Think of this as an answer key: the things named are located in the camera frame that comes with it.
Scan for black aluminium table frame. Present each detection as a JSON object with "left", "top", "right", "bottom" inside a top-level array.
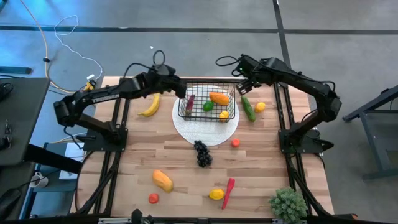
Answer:
[{"left": 74, "top": 77, "right": 333, "bottom": 218}]

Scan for purple-red toy sweet potato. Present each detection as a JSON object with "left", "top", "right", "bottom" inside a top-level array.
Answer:
[{"left": 185, "top": 94, "right": 196, "bottom": 116}]

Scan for yellow cable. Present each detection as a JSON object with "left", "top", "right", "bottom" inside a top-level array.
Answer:
[{"left": 19, "top": 0, "right": 94, "bottom": 95}]

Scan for grey metal table stand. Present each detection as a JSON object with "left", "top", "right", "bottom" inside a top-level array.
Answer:
[{"left": 341, "top": 83, "right": 398, "bottom": 181}]

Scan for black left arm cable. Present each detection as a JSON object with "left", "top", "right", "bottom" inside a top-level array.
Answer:
[{"left": 123, "top": 49, "right": 167, "bottom": 78}]

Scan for yellow toy mango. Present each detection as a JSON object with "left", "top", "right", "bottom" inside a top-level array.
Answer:
[{"left": 151, "top": 169, "right": 174, "bottom": 194}]

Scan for white paper sheet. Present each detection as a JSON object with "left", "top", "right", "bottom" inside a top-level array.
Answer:
[{"left": 58, "top": 142, "right": 85, "bottom": 180}]

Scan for white cable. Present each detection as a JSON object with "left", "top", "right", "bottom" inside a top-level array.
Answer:
[{"left": 54, "top": 14, "right": 104, "bottom": 81}]

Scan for dark grey side table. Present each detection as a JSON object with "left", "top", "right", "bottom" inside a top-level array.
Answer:
[{"left": 0, "top": 77, "right": 50, "bottom": 167}]

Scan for red toy chili pepper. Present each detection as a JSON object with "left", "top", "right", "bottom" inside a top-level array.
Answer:
[{"left": 221, "top": 177, "right": 236, "bottom": 211}]

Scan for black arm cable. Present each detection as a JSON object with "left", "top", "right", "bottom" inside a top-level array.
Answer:
[
  {"left": 215, "top": 55, "right": 242, "bottom": 77},
  {"left": 123, "top": 49, "right": 167, "bottom": 78}
]

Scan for silver aluminium bracket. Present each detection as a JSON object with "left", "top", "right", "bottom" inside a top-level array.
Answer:
[
  {"left": 272, "top": 218, "right": 307, "bottom": 224},
  {"left": 98, "top": 217, "right": 134, "bottom": 224}
]

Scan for black wire basket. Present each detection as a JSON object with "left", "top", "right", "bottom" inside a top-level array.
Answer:
[{"left": 177, "top": 81, "right": 236, "bottom": 123}]

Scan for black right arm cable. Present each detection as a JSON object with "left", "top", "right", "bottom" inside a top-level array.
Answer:
[{"left": 215, "top": 55, "right": 242, "bottom": 77}]

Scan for green toy cucumber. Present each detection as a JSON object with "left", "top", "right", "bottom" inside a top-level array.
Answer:
[{"left": 241, "top": 95, "right": 257, "bottom": 123}]

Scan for yellow toy banana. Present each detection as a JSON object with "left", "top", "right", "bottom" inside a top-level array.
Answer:
[{"left": 137, "top": 92, "right": 161, "bottom": 118}]

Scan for white mug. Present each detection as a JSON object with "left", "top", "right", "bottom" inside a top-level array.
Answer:
[{"left": 29, "top": 171, "right": 50, "bottom": 189}]

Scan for dark purple toy grapes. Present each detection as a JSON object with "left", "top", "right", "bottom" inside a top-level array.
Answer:
[{"left": 193, "top": 139, "right": 213, "bottom": 169}]

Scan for green artificial plant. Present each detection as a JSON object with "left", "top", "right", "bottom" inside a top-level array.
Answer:
[{"left": 269, "top": 186, "right": 308, "bottom": 224}]

